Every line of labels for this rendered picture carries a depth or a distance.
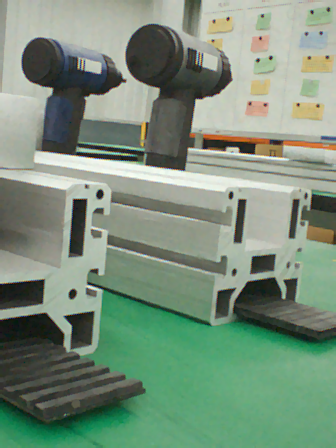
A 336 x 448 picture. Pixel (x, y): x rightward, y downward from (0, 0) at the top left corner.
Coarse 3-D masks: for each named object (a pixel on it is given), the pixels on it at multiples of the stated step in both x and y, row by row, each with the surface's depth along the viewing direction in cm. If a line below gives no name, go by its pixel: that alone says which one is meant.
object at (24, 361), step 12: (48, 348) 30; (60, 348) 30; (0, 360) 28; (12, 360) 28; (24, 360) 29; (36, 360) 29; (48, 360) 29; (60, 360) 29; (72, 360) 30; (0, 372) 27; (12, 372) 27
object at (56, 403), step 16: (80, 384) 26; (96, 384) 27; (112, 384) 26; (128, 384) 27; (16, 400) 25; (32, 400) 24; (48, 400) 25; (64, 400) 24; (80, 400) 25; (96, 400) 25; (112, 400) 26; (48, 416) 24; (64, 416) 24
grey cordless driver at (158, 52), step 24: (144, 48) 63; (168, 48) 62; (192, 48) 65; (216, 48) 72; (144, 72) 63; (168, 72) 63; (192, 72) 66; (216, 72) 70; (168, 96) 67; (192, 96) 69; (168, 120) 66; (192, 120) 70; (168, 144) 66; (168, 168) 67
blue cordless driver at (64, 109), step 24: (24, 48) 81; (48, 48) 79; (72, 48) 82; (24, 72) 81; (48, 72) 79; (72, 72) 82; (96, 72) 86; (120, 72) 93; (72, 96) 85; (48, 120) 83; (72, 120) 85; (48, 144) 84; (72, 144) 86
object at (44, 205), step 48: (0, 192) 34; (48, 192) 31; (96, 192) 32; (0, 240) 34; (48, 240) 31; (96, 240) 32; (0, 288) 32; (48, 288) 30; (96, 288) 33; (48, 336) 32; (96, 336) 33
